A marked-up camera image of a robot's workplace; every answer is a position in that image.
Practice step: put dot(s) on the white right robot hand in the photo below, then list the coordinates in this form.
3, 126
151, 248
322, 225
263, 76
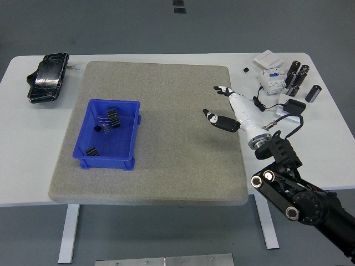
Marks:
247, 113

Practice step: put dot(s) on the black toothed gear nut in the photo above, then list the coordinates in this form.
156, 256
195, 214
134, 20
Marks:
92, 152
113, 117

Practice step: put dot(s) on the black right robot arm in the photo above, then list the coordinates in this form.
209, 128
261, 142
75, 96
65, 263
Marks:
319, 207

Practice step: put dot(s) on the blue plastic box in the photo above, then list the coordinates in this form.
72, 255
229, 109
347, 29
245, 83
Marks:
119, 144

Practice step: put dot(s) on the small black nut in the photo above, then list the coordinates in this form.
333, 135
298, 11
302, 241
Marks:
97, 128

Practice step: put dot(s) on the white circuit breaker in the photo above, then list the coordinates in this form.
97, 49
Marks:
270, 81

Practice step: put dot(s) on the small black cube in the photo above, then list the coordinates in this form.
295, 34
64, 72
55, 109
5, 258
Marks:
246, 69

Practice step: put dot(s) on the black power adapter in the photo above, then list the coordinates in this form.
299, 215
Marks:
295, 106

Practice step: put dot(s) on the dark cylindrical capacitor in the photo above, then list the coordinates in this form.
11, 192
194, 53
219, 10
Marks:
294, 67
304, 68
290, 80
313, 93
293, 91
300, 79

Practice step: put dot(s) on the grey-brown mat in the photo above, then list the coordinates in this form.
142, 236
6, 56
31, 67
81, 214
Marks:
166, 83

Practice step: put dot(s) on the white table leg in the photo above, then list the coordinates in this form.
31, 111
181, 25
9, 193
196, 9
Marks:
69, 230
267, 227

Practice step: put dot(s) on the black floor plate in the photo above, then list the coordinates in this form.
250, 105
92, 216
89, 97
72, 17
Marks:
178, 2
180, 10

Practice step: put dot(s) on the small clear plastic piece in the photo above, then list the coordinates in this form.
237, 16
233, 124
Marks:
106, 128

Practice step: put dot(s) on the grey metal plate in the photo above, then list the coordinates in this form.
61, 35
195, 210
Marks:
166, 260

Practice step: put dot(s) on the black wrapped device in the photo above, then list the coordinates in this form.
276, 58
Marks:
47, 77

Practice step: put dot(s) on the white wall switch panel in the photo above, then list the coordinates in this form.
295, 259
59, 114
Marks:
267, 58

